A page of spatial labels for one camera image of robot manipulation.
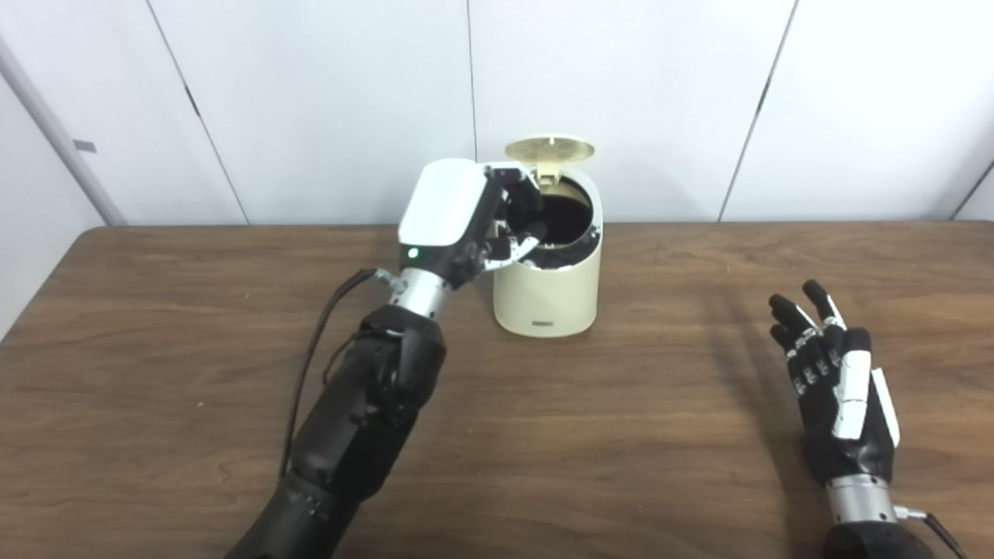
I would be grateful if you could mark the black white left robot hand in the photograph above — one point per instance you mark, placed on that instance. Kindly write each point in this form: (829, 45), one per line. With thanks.
(443, 206)

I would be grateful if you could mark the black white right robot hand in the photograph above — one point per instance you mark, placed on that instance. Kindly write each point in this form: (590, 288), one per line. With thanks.
(850, 396)

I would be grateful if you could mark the cream round bin lid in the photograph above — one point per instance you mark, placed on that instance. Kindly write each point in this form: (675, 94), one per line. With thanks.
(550, 149)

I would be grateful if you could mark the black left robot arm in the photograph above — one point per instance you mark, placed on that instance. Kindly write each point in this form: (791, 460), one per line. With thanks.
(365, 404)

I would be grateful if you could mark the cream-colored desktop bin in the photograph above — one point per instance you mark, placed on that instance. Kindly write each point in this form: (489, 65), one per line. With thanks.
(547, 299)

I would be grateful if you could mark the small grey wall label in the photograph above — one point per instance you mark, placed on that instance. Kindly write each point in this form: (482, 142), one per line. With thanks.
(85, 146)

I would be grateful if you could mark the grey wall corner strip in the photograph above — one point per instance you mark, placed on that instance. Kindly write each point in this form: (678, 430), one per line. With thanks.
(58, 128)

